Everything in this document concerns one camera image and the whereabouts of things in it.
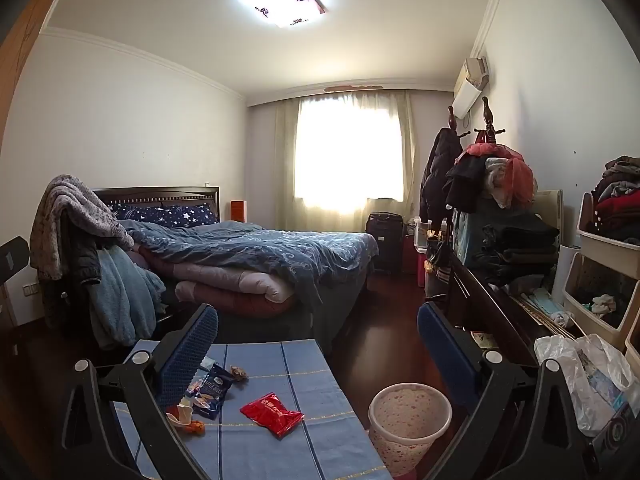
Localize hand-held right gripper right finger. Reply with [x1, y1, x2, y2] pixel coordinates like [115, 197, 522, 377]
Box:
[416, 301, 601, 480]

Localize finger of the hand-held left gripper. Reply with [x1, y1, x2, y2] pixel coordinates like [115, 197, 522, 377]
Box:
[0, 236, 30, 286]

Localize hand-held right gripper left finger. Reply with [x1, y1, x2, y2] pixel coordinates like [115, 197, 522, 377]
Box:
[59, 302, 221, 480]

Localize blue snack packet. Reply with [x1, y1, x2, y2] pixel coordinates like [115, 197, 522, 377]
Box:
[186, 362, 234, 421]

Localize floral plastic waste bin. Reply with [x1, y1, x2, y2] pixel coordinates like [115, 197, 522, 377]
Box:
[368, 382, 453, 478]

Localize dark wooden cabinet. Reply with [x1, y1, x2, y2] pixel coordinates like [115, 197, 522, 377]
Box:
[425, 240, 591, 376]

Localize dark jacket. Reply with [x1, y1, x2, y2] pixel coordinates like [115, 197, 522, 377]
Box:
[42, 240, 101, 331]

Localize grey fleece blanket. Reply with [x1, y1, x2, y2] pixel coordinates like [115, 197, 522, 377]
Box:
[30, 175, 135, 281]

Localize pink and white quilt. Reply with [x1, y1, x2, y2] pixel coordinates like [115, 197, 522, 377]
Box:
[145, 255, 296, 318]

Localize light blue fleece robe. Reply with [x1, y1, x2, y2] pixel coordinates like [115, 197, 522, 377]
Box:
[90, 247, 166, 351]

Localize black handbag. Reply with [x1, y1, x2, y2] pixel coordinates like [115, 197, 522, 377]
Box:
[425, 240, 451, 273]

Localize blue checked tablecloth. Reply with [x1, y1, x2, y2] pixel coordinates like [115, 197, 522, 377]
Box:
[112, 339, 396, 480]

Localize red snack packet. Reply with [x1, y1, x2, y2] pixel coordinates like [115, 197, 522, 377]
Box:
[240, 392, 305, 440]

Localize dark wooden bed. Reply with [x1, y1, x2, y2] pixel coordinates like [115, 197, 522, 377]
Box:
[92, 186, 381, 356]

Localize clear plastic container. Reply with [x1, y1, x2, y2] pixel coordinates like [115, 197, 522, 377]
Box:
[412, 217, 432, 253]

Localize black suitcase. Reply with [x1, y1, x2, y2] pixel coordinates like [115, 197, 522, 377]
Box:
[365, 211, 405, 275]

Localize stack of dark folded clothes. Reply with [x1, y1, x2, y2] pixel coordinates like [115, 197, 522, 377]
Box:
[475, 215, 560, 286]

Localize clear plastic bag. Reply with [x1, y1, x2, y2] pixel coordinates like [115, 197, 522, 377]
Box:
[534, 334, 636, 438]

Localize blue patterned duvet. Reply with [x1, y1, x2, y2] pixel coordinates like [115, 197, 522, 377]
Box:
[120, 220, 380, 311]

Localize starry blue pillow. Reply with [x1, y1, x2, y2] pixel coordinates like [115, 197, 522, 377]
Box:
[110, 202, 218, 226]

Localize white socks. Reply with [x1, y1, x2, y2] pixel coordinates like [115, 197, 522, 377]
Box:
[590, 294, 623, 316]

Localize white panel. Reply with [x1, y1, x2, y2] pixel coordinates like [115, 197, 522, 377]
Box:
[535, 189, 565, 241]

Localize black hanging coat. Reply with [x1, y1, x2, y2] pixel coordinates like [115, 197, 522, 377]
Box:
[419, 127, 463, 221]

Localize pile of hanging clothes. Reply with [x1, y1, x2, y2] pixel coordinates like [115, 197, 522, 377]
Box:
[445, 142, 538, 211]

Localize cream stacked storage bins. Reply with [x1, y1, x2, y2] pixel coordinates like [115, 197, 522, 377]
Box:
[562, 192, 640, 361]

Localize dark box with circles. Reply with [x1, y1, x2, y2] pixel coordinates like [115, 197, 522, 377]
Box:
[590, 400, 640, 463]

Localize cream window curtain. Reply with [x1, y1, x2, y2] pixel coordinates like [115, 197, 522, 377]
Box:
[247, 91, 423, 233]

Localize pile of folded clothes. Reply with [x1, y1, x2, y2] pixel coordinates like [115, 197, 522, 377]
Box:
[592, 156, 640, 246]

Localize wooden coat rack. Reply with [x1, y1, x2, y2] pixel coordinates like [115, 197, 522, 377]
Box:
[447, 96, 507, 145]

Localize brown wooden wardrobe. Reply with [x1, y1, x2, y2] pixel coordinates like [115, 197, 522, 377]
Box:
[0, 0, 86, 96]

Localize white air conditioner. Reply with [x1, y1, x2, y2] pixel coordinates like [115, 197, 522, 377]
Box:
[452, 56, 490, 120]

